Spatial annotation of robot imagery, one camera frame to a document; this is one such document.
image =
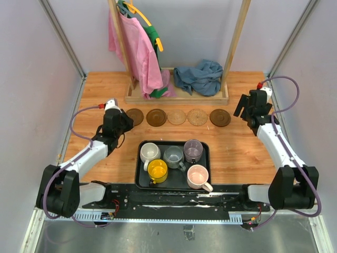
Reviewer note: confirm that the black plastic tray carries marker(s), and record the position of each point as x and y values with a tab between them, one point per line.
176	179

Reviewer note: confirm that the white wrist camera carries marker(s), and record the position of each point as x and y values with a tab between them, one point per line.
268	92
111	104

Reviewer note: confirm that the brown wooden coaster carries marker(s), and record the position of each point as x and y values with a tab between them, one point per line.
156	117
136	115
220	117

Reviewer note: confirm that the wooden clothes rack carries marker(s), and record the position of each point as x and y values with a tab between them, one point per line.
133	92

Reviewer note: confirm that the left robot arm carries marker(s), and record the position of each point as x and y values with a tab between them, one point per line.
59	191

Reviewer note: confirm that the pink shirt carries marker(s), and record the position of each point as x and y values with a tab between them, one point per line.
139	52

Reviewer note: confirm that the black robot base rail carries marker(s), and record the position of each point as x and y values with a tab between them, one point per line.
136	203

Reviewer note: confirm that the yellow mug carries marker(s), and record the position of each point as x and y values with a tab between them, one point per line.
157	171

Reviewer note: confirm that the pink mug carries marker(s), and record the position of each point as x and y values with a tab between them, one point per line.
197	178

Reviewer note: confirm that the green garment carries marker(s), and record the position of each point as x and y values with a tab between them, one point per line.
155	39

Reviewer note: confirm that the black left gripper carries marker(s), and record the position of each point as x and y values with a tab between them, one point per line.
128	120

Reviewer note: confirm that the blue crumpled cloth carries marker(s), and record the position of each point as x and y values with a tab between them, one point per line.
204	79

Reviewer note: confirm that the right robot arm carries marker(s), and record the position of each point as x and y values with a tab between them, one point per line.
294	182

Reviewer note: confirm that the white speckled mug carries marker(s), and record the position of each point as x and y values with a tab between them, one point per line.
148	153

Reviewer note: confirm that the woven rattan coaster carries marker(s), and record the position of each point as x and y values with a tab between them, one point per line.
197	117
176	117

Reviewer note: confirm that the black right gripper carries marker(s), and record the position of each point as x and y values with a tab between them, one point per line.
243	103

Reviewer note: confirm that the grey mug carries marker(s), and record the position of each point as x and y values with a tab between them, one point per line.
174	158

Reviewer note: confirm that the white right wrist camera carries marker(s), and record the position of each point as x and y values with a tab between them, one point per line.
268	92

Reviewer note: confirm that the yellow clothes hanger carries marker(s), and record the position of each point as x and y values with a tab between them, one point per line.
137	11

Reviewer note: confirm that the purple glass mug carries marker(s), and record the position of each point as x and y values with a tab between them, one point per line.
193	150

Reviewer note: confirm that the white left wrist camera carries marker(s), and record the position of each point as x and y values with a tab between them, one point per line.
111	104

